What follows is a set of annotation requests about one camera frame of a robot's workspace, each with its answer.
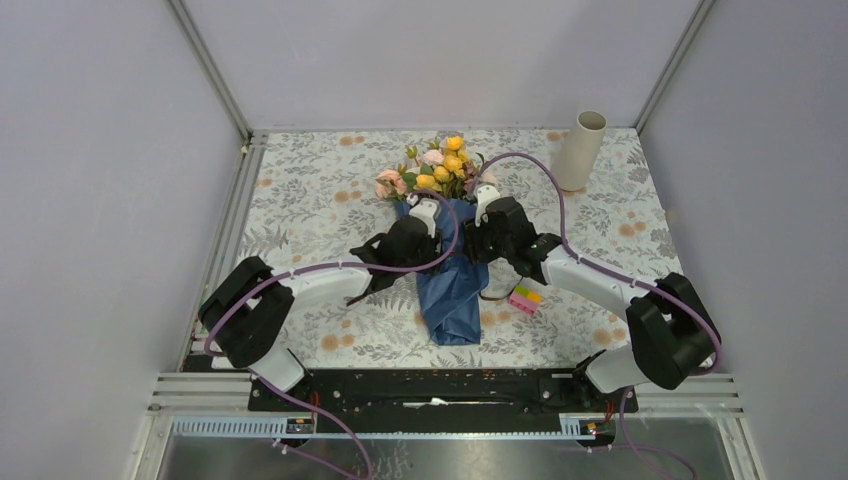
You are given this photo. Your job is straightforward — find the colourful toy brick block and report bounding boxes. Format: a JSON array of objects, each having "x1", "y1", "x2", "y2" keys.
[{"x1": 507, "y1": 285, "x2": 543, "y2": 315}]

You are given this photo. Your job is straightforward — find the floral patterned table mat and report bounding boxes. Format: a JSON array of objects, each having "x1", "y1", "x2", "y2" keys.
[{"x1": 237, "y1": 129, "x2": 680, "y2": 369}]

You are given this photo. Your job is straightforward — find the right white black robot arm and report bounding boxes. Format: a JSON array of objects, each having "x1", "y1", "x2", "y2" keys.
[{"x1": 463, "y1": 197, "x2": 721, "y2": 412}]

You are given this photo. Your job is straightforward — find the beige cylindrical vase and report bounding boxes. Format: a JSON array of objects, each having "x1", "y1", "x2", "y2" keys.
[{"x1": 551, "y1": 110, "x2": 607, "y2": 191}]

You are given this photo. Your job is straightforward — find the blue wrapping paper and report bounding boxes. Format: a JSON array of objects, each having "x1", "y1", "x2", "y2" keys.
[{"x1": 416, "y1": 199, "x2": 489, "y2": 346}]

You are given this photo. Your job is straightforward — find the purple cable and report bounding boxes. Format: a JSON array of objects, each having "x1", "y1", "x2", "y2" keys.
[
  {"x1": 466, "y1": 151, "x2": 725, "y2": 480},
  {"x1": 202, "y1": 188, "x2": 462, "y2": 480}
]

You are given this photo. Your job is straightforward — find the left aluminium frame post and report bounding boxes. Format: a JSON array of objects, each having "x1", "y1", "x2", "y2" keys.
[{"x1": 165, "y1": 0, "x2": 252, "y2": 144}]

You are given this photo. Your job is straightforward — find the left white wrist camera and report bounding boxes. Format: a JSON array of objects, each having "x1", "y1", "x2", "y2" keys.
[{"x1": 407, "y1": 194, "x2": 440, "y2": 238}]

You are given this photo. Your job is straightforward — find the white slotted cable duct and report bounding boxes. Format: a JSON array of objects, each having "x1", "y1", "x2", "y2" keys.
[{"x1": 171, "y1": 416, "x2": 596, "y2": 441}]

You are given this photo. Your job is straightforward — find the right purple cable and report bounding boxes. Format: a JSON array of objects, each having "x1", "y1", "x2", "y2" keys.
[{"x1": 466, "y1": 151, "x2": 725, "y2": 480}]

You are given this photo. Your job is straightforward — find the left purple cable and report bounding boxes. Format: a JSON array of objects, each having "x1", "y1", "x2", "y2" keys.
[{"x1": 202, "y1": 188, "x2": 462, "y2": 480}]

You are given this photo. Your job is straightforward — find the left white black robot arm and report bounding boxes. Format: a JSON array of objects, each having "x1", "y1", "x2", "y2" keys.
[{"x1": 199, "y1": 213, "x2": 442, "y2": 411}]

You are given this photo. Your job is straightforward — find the brown ribbon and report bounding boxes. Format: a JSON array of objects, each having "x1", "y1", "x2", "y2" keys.
[{"x1": 344, "y1": 281, "x2": 525, "y2": 307}]

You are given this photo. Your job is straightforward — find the artificial flower bunch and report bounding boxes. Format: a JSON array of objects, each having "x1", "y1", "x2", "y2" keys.
[{"x1": 375, "y1": 136, "x2": 497, "y2": 201}]

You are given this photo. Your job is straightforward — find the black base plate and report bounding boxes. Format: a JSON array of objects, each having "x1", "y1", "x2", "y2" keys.
[{"x1": 248, "y1": 368, "x2": 623, "y2": 434}]

